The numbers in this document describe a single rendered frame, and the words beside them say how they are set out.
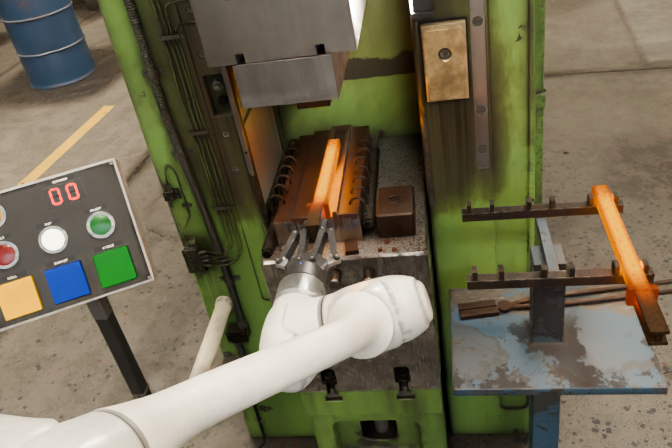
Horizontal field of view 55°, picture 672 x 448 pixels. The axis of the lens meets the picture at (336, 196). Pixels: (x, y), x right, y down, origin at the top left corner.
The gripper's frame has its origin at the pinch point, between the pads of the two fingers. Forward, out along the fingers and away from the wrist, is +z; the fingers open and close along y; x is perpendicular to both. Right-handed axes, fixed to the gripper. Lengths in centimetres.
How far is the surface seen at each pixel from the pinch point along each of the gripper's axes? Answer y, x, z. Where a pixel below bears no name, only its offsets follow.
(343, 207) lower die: 3.9, -5.2, 11.9
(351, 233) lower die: 5.1, -10.8, 9.3
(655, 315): 57, 0, -31
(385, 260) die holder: 12.7, -14.3, 3.3
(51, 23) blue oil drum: -278, -57, 379
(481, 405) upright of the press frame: 33, -90, 22
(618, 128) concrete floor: 121, -107, 213
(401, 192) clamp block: 16.9, -6.5, 18.0
